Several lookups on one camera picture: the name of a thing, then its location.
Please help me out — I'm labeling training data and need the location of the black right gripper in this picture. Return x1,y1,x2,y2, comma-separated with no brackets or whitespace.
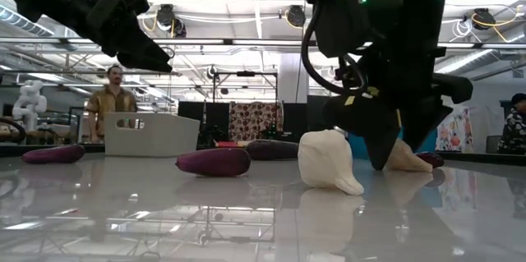
323,44,474,171

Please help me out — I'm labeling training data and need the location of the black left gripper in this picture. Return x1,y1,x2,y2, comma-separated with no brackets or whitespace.
85,0,173,72

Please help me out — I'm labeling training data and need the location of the white garlic bulb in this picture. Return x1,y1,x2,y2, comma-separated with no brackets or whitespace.
384,137,433,173
298,129,366,196

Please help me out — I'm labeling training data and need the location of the small purple eggplant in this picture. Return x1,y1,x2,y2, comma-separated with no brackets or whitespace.
175,146,252,177
21,144,86,165
414,150,445,169

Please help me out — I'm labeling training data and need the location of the long purple eggplant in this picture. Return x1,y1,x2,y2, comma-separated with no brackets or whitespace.
245,139,300,161

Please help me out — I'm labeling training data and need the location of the teal plastic basket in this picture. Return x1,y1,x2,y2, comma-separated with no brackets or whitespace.
347,126,439,160

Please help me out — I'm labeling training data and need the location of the person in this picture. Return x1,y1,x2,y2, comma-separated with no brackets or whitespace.
84,63,139,144
496,92,526,155

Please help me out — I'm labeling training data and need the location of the white floral cloth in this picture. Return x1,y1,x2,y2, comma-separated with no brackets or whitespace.
435,105,473,152

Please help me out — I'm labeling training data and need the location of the grey plastic basket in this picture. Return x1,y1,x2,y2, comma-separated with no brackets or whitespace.
103,111,201,158

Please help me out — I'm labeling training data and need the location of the black partition panel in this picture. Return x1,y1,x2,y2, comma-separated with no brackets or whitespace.
283,95,330,142
178,100,231,148

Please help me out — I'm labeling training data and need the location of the long ceiling light strip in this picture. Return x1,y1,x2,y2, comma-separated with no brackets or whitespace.
0,36,526,49

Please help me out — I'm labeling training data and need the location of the white building column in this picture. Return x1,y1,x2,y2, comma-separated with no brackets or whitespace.
278,53,310,103

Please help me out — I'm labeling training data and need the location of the red flat object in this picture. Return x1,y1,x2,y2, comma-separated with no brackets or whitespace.
214,140,247,149

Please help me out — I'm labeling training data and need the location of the brown patterned cloth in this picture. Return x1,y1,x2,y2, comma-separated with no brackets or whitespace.
228,101,284,142

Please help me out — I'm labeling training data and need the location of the black ceiling cable reel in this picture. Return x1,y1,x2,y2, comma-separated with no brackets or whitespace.
155,2,188,38
471,7,496,31
285,4,307,28

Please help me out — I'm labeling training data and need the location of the black metal frame stand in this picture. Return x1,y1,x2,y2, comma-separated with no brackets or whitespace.
211,71,279,103

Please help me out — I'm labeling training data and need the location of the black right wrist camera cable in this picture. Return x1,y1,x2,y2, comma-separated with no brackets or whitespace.
301,7,367,94

